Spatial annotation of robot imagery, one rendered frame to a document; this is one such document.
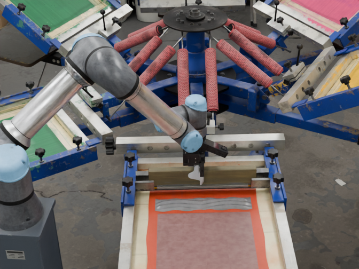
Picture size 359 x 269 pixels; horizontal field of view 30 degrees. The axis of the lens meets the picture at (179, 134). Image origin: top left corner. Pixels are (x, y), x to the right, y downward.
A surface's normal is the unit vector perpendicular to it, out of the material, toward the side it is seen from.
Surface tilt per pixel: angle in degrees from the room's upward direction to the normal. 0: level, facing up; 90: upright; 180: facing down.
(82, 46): 36
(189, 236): 0
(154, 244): 0
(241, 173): 90
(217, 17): 0
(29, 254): 90
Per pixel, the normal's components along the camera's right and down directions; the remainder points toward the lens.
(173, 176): 0.01, 0.55
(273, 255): -0.02, -0.84
